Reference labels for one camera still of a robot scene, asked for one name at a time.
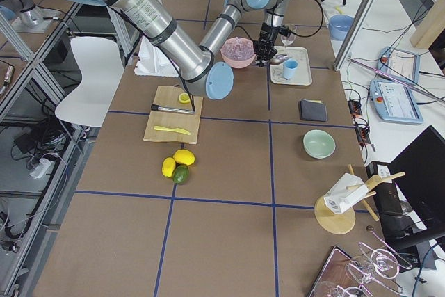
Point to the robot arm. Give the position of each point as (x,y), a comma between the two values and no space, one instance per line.
(200,73)
(273,24)

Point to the pile of clear ice cubes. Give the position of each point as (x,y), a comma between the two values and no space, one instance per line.
(238,49)

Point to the light blue plastic cup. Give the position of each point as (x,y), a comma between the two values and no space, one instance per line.
(289,69)

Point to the clear wine glass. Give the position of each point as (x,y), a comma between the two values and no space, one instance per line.
(288,38)

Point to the pink bowl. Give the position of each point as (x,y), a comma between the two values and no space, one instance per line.
(238,64)

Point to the white bear tray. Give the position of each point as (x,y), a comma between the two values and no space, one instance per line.
(303,76)

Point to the grey folded cloth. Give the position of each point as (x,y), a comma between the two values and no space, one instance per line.
(312,111)

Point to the blue bowl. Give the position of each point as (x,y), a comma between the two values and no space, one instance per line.
(339,26)

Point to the lemon half slice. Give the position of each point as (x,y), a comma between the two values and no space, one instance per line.
(184,98)

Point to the green ceramic bowl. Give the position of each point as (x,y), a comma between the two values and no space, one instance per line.
(318,144)

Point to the wooden cutting board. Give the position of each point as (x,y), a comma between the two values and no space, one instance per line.
(168,96)

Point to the yellow plastic knife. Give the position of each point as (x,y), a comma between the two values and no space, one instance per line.
(174,130)

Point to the yellow lemon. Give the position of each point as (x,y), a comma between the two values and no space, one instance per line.
(184,157)
(168,167)

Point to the green lime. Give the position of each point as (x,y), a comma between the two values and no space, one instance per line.
(180,174)

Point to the near teach pendant tablet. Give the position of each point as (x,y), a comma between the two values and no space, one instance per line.
(394,102)

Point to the teach pendant tablet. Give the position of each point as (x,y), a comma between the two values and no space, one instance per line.
(394,102)
(400,63)

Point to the far teach pendant tablet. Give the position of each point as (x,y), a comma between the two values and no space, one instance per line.
(400,63)

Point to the white carton box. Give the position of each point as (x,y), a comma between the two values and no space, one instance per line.
(347,192)

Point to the white chair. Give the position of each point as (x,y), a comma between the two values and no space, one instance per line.
(101,69)

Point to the wooden mug tree stand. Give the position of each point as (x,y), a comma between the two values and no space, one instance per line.
(344,223)

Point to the black monitor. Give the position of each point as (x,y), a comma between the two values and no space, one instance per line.
(422,161)

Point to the aluminium frame post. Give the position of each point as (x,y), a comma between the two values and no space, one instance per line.
(352,34)

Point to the steel knife handle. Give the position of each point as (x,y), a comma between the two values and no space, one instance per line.
(156,107)

